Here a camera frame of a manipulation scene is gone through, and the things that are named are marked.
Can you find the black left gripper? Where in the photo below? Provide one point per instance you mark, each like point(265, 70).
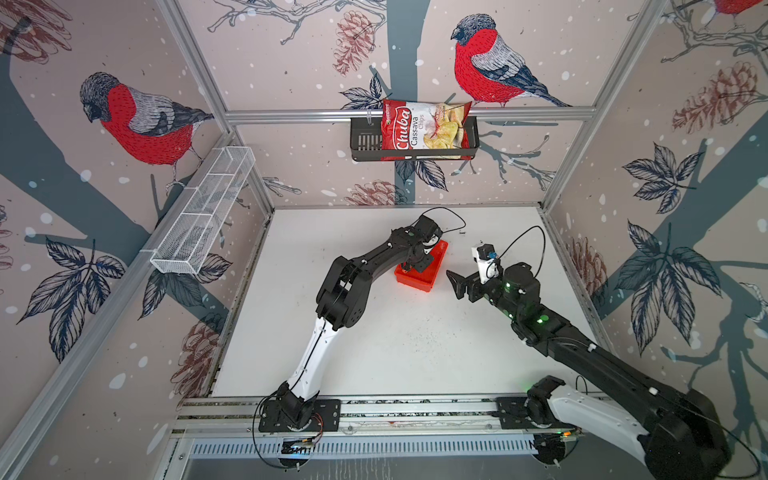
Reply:
point(425, 263)

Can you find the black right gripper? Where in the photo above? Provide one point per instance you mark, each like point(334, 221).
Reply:
point(473, 285)

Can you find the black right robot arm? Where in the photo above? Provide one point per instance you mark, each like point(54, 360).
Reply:
point(674, 435)

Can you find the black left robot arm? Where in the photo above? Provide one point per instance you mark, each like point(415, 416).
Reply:
point(341, 302)

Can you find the red plastic bin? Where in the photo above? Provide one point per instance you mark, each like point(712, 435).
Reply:
point(425, 280)

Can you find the red cassava chips bag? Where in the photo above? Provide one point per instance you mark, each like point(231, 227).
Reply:
point(443, 123)

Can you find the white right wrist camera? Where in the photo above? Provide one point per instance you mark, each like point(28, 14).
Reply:
point(487, 262)

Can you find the black wall basket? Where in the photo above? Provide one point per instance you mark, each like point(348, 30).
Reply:
point(369, 143)

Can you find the aluminium front rail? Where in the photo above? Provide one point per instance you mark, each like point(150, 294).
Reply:
point(367, 427)

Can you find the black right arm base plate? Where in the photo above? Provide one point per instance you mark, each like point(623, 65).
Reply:
point(553, 440)

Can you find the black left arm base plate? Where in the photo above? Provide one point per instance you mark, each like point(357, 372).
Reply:
point(314, 416)

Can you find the white wire wall basket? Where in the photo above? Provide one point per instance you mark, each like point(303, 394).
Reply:
point(193, 233)

